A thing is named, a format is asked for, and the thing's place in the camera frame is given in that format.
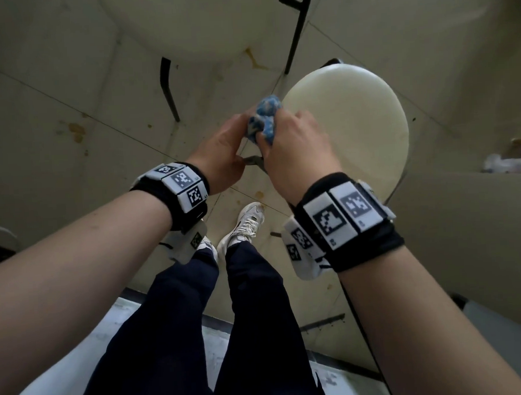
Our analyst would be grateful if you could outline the person's right hand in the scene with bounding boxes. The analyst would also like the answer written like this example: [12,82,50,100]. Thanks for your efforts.
[254,103,345,209]

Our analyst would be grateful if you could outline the person's left hand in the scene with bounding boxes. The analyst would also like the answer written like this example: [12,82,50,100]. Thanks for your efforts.
[184,110,261,198]

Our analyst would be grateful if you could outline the cream seat cane back chair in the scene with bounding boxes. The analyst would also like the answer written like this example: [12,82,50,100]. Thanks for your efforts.
[97,0,342,127]
[236,55,416,240]

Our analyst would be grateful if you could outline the blue patterned cleaning cloth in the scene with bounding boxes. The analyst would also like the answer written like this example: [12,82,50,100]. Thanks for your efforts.
[243,93,284,147]

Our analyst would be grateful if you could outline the person's left forearm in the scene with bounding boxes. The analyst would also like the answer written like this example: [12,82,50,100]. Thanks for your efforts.
[0,189,182,395]

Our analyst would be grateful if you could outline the person's right forearm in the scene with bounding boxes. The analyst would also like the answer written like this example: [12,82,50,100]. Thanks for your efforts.
[336,239,521,395]

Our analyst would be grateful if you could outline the person's right white shoe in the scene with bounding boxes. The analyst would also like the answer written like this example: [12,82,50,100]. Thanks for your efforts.
[214,201,268,259]

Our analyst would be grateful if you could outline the person's white shoe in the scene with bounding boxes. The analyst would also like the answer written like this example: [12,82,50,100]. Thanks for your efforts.
[195,235,219,262]
[214,201,268,259]

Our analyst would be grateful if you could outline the person's left white shoe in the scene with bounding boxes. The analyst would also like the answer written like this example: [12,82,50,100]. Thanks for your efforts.
[195,235,219,262]

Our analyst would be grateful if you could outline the person's dark trousers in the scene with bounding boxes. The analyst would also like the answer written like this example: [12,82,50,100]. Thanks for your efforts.
[62,238,326,395]

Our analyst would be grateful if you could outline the black left wristband with markers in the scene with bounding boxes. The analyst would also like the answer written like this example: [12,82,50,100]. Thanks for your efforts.
[129,160,213,236]

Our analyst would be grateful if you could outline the black wristband with markers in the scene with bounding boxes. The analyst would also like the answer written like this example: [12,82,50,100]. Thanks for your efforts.
[292,169,407,276]
[129,160,213,236]

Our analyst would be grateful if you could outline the white left wrist tracker box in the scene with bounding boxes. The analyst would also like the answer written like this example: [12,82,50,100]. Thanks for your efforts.
[157,219,211,267]

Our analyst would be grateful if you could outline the white wrist tracker box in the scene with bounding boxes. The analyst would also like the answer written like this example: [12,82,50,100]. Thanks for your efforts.
[157,219,211,267]
[281,213,333,283]

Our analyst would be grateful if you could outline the white right wrist tracker box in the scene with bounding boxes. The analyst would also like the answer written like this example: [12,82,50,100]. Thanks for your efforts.
[281,213,333,283]

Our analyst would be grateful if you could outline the black right wristband with markers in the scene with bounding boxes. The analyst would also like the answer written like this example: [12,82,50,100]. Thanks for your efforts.
[292,169,407,276]

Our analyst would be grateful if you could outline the black hook rail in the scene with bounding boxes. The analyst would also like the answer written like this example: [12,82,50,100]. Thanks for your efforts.
[299,313,346,333]

